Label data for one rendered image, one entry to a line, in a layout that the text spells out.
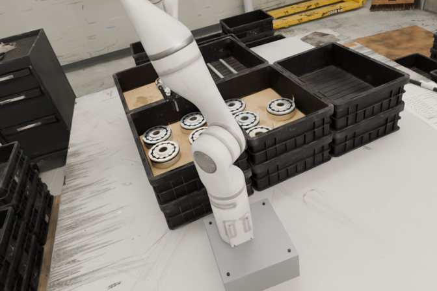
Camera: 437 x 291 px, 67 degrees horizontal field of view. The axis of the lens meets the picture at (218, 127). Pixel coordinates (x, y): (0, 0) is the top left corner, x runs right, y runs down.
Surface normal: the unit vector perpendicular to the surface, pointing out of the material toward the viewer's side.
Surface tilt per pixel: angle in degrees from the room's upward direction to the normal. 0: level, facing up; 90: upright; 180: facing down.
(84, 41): 90
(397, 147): 0
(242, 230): 91
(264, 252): 1
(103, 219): 0
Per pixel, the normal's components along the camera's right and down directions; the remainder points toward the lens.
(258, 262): -0.18, -0.79
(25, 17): 0.28, 0.52
